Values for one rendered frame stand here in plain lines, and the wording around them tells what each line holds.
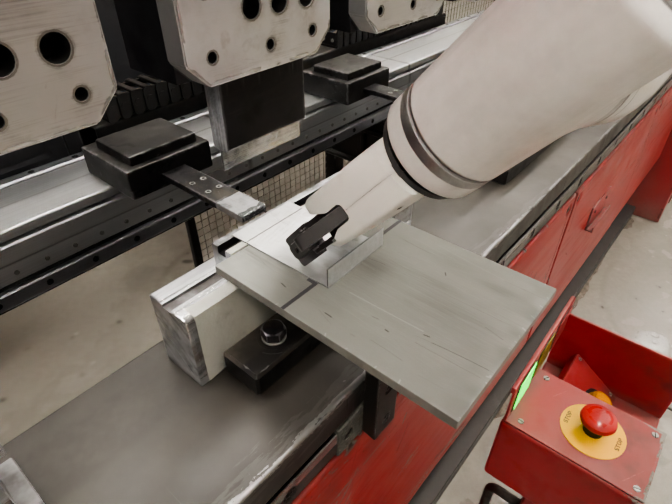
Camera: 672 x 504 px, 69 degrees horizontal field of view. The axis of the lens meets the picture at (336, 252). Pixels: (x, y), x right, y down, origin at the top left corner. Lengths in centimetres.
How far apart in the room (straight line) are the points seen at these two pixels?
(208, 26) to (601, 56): 24
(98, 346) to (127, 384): 135
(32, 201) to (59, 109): 37
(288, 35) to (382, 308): 24
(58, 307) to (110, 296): 18
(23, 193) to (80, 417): 30
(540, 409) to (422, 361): 31
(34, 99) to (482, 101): 24
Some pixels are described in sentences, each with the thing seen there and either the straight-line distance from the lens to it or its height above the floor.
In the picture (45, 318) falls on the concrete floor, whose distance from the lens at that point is 212.
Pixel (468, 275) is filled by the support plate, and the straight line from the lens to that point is 48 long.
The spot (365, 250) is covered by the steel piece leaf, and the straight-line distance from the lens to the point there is 47.
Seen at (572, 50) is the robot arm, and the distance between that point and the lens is 27.
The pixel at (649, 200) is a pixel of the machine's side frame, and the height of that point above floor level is 10.
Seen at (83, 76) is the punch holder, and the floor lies 120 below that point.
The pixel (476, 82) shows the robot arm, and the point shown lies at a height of 121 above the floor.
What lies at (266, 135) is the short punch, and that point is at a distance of 50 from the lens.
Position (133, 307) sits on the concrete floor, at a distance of 202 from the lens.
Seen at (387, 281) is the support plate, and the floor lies 100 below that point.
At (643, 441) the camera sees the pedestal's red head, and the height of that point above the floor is 78.
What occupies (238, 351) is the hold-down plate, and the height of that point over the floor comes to 90.
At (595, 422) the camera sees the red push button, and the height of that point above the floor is 81.
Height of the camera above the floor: 130
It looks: 37 degrees down
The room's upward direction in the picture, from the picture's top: straight up
